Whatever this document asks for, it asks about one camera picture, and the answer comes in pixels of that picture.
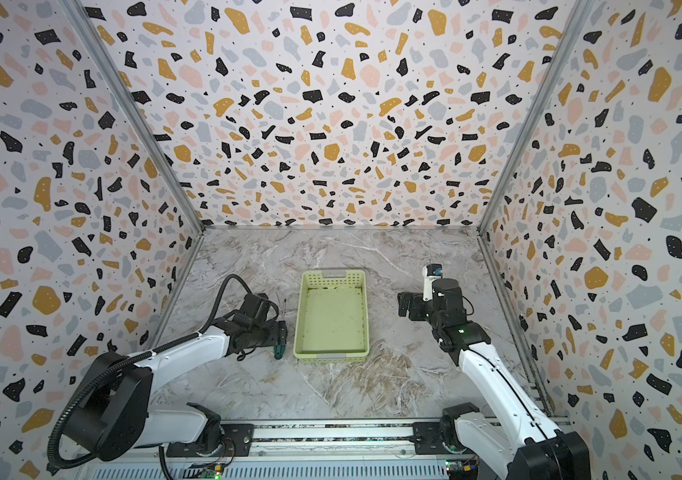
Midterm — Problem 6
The green black handle screwdriver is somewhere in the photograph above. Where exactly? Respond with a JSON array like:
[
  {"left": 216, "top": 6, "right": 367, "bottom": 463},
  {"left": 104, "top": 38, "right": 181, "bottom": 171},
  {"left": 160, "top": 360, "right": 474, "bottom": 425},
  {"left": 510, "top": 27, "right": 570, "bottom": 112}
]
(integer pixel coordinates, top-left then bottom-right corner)
[{"left": 274, "top": 299, "right": 287, "bottom": 360}]

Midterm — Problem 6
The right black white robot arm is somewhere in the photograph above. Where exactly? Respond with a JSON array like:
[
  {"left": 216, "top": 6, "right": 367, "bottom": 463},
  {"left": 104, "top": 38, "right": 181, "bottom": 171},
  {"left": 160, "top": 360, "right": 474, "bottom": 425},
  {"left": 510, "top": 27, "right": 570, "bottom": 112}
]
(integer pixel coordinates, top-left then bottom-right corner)
[{"left": 397, "top": 273, "right": 592, "bottom": 479}]

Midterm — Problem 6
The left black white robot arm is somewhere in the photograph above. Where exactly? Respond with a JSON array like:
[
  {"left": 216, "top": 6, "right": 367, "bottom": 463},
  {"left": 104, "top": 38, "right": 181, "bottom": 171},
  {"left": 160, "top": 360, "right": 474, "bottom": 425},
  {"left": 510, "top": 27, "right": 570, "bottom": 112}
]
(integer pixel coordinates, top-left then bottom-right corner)
[{"left": 48, "top": 293, "right": 287, "bottom": 469}]

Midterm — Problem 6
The light green plastic bin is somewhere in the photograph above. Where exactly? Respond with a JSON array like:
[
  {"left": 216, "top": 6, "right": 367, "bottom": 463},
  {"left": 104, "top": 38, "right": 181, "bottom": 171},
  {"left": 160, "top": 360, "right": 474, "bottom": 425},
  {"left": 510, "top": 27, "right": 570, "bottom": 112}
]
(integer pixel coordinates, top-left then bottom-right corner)
[{"left": 293, "top": 269, "right": 370, "bottom": 362}]

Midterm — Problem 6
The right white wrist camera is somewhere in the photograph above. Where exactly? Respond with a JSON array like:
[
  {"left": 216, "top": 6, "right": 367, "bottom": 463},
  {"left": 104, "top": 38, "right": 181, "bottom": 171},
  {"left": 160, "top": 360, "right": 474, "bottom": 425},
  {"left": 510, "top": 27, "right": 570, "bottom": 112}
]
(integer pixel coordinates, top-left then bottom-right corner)
[{"left": 423, "top": 263, "right": 443, "bottom": 301}]

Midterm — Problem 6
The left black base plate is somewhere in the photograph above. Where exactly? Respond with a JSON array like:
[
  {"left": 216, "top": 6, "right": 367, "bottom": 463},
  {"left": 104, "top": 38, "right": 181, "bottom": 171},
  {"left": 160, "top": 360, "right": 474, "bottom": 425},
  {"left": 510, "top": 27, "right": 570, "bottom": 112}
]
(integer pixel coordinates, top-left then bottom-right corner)
[{"left": 166, "top": 423, "right": 255, "bottom": 460}]

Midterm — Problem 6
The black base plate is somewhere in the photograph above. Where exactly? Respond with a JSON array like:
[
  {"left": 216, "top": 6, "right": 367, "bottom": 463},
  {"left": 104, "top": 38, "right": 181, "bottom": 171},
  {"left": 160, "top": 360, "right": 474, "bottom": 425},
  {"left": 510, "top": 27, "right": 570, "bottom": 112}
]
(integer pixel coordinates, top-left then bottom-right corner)
[
  {"left": 410, "top": 422, "right": 467, "bottom": 455},
  {"left": 166, "top": 423, "right": 255, "bottom": 460}
]

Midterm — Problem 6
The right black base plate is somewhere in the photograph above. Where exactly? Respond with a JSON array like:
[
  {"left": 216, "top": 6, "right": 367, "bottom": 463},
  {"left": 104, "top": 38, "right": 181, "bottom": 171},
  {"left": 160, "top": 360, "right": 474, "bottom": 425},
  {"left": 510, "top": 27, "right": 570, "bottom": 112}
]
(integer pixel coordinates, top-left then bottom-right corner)
[{"left": 410, "top": 422, "right": 467, "bottom": 455}]

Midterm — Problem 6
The aluminium mounting rail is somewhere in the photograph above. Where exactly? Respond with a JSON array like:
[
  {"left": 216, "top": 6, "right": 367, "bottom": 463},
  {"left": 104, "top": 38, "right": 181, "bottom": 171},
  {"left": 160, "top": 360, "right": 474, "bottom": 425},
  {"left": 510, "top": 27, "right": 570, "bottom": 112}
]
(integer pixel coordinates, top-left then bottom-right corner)
[{"left": 73, "top": 419, "right": 570, "bottom": 480}]

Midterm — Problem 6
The black corrugated cable hose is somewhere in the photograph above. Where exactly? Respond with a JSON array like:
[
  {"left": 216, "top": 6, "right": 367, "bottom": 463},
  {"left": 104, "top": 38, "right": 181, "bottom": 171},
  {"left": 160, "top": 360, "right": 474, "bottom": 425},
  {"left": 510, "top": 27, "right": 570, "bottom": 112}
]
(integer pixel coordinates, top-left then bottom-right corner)
[{"left": 46, "top": 274, "right": 255, "bottom": 471}]

